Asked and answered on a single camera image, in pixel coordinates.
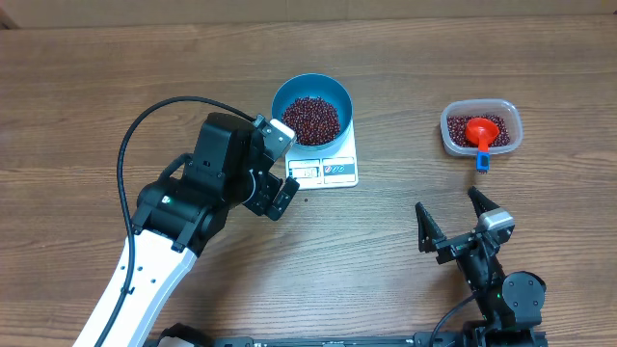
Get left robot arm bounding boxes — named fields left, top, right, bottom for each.
left=75, top=113, right=299, bottom=346

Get blue bowl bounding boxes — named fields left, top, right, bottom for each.
left=271, top=73, right=354, bottom=148

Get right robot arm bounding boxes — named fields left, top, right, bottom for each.
left=415, top=186, right=548, bottom=347

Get red measuring scoop blue handle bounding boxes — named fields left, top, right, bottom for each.
left=465, top=118, right=499, bottom=174

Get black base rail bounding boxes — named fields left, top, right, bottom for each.
left=144, top=322, right=550, bottom=347

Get red beans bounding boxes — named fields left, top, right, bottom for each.
left=282, top=96, right=341, bottom=146

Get white digital kitchen scale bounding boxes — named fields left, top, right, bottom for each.
left=285, top=120, right=359, bottom=190

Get clear plastic container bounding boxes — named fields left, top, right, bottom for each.
left=440, top=98, right=523, bottom=156

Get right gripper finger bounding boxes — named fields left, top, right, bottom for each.
left=415, top=202, right=446, bottom=253
left=468, top=186, right=499, bottom=219

